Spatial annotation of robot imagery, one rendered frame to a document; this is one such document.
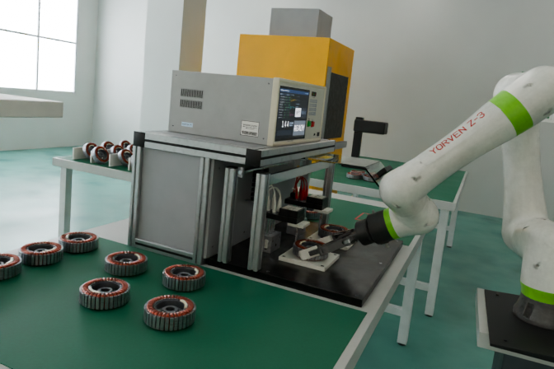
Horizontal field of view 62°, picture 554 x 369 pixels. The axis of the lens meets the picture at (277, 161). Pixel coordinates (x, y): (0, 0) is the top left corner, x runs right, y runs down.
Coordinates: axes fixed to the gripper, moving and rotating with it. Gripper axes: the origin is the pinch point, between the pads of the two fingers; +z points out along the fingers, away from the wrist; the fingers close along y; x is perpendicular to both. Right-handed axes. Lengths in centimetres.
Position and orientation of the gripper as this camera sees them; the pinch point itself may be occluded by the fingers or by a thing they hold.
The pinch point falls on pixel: (312, 249)
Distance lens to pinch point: 148.1
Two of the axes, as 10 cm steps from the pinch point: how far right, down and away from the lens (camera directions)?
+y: 4.2, -1.0, 9.0
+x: -3.7, -9.3, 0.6
